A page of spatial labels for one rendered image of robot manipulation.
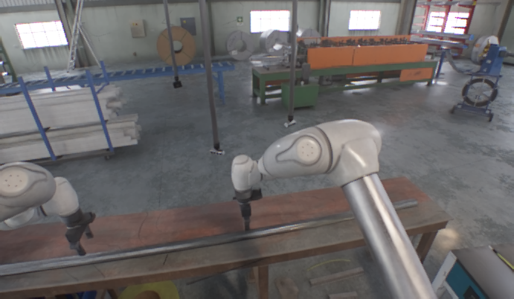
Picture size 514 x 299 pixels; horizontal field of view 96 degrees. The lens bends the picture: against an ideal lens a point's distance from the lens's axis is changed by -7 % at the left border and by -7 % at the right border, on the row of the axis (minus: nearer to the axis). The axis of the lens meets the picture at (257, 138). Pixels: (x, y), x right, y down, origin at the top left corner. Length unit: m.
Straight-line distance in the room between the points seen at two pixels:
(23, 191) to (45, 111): 3.44
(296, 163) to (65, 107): 3.67
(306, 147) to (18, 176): 0.64
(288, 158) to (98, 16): 13.05
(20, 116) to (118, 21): 9.53
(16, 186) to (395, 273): 0.86
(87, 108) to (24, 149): 1.06
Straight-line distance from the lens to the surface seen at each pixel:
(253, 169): 1.15
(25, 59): 14.71
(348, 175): 0.67
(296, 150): 0.57
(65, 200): 1.32
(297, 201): 1.67
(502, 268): 1.86
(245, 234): 1.44
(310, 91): 5.28
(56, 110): 4.08
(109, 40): 13.41
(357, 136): 0.70
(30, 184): 0.73
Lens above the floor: 1.90
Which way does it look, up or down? 27 degrees down
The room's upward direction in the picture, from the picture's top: 1 degrees counter-clockwise
